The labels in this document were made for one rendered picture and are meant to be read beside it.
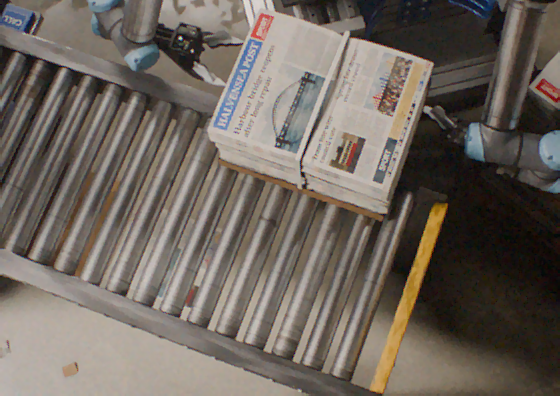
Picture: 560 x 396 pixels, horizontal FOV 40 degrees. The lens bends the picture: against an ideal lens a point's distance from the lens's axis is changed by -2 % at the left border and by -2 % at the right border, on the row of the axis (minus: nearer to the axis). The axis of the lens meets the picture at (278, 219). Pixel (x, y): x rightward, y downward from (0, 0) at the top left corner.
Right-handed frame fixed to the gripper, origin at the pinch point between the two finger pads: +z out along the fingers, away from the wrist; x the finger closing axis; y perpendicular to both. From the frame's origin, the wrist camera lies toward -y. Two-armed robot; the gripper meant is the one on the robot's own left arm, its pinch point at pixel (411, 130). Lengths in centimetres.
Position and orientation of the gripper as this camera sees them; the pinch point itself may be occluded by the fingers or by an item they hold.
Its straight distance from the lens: 178.5
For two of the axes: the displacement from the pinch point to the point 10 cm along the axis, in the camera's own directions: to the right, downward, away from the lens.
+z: -9.3, -3.3, 1.4
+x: -3.6, 9.1, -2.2
